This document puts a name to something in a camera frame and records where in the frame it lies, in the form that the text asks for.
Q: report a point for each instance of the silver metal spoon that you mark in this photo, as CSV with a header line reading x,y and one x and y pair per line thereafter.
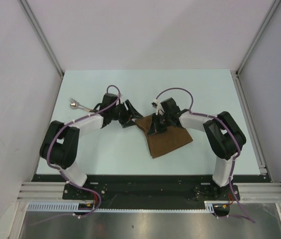
x,y
76,105

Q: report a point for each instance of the white slotted cable duct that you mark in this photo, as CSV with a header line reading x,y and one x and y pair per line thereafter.
x,y
84,208

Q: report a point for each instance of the aluminium frame rail front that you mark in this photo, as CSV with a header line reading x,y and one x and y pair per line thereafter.
x,y
53,192

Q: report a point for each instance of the brown cloth napkin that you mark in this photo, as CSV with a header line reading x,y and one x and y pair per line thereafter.
x,y
163,143

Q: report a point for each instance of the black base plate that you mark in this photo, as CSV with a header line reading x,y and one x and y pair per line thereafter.
x,y
198,187

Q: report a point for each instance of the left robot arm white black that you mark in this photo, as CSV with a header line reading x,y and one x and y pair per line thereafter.
x,y
60,144

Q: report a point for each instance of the aluminium frame post right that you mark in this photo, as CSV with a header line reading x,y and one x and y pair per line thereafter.
x,y
258,36

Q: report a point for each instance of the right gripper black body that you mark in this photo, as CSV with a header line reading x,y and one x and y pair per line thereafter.
x,y
163,122

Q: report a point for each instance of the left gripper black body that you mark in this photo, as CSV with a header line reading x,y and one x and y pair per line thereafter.
x,y
116,113

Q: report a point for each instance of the aluminium frame post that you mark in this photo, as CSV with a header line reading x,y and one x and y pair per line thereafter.
x,y
29,13
258,36

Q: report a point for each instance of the aluminium frame post left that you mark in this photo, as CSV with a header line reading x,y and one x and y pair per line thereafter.
x,y
29,13

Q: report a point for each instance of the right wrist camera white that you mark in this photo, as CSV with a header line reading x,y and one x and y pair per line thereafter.
x,y
158,107

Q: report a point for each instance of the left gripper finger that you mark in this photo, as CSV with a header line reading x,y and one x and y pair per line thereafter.
x,y
125,120
133,113

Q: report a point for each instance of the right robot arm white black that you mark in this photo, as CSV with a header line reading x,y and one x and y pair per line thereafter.
x,y
225,138

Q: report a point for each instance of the silver metal fork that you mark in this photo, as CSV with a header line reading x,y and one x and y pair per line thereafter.
x,y
72,100

